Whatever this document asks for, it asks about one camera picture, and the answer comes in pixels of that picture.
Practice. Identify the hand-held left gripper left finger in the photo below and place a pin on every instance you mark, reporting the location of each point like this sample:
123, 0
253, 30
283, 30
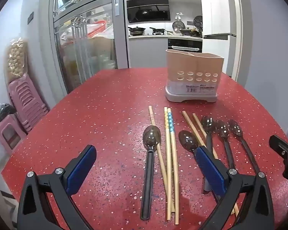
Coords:
82, 166

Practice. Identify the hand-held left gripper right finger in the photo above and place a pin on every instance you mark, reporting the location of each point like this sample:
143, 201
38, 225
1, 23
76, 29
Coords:
210, 166

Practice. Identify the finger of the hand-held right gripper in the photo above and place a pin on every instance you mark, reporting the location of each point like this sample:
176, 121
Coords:
284, 149

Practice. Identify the plain bamboo chopstick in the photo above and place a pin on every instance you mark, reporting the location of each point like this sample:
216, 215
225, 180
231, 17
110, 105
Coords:
190, 124
198, 122
162, 166

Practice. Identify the beige plastic cutlery holder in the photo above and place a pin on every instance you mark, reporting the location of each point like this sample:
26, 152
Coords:
194, 67

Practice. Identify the pink plastic stool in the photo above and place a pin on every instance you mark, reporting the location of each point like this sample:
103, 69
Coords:
8, 134

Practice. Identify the stack of pink plastic stools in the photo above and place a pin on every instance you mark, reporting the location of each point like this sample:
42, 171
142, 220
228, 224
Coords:
28, 100

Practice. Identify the black plastic bag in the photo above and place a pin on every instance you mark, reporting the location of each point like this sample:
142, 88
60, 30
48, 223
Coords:
1, 113

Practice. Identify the glass sliding door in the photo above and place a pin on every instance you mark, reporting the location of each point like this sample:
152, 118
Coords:
86, 52

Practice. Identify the black built-in oven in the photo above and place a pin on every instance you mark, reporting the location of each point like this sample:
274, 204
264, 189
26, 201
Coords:
184, 45

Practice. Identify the grey open cabinet door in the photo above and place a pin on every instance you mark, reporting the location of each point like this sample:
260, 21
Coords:
219, 35

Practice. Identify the clear bag of round nuts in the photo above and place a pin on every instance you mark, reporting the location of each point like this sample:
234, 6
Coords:
15, 57

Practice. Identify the dark wok with utensils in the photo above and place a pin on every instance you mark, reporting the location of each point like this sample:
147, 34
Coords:
189, 31

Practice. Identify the red plastic basket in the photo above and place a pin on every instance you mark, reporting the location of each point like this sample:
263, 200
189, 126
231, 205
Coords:
98, 28

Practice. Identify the round metal steamer rack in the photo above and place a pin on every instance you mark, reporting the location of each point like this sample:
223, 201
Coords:
178, 25
198, 22

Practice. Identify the black frying pan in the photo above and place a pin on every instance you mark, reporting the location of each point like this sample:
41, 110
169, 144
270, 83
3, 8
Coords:
158, 30

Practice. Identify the black wok with lid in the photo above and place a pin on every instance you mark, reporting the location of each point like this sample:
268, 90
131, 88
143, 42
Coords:
136, 30

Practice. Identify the black range hood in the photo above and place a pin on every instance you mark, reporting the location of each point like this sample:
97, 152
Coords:
147, 10

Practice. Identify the dark wall switch plate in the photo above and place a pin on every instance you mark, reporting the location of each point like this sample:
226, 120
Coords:
30, 18

